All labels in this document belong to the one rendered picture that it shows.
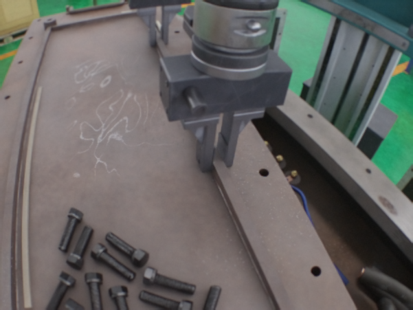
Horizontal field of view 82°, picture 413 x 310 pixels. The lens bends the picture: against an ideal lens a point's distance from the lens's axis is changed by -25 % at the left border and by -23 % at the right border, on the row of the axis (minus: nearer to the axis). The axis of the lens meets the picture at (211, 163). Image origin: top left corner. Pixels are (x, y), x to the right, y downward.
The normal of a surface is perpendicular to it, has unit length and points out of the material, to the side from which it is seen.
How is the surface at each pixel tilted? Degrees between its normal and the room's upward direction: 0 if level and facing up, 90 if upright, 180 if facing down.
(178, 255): 0
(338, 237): 0
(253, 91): 90
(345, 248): 0
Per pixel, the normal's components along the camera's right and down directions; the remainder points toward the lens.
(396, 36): -0.72, 0.48
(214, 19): -0.53, 0.60
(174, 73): 0.09, -0.66
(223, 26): -0.34, 0.68
